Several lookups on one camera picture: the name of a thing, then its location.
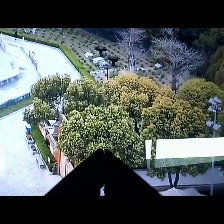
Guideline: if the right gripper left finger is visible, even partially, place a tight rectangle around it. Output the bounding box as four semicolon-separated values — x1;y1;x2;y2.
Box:
45;148;105;197

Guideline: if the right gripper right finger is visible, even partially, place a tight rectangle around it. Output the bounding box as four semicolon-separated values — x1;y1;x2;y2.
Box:
104;148;162;197

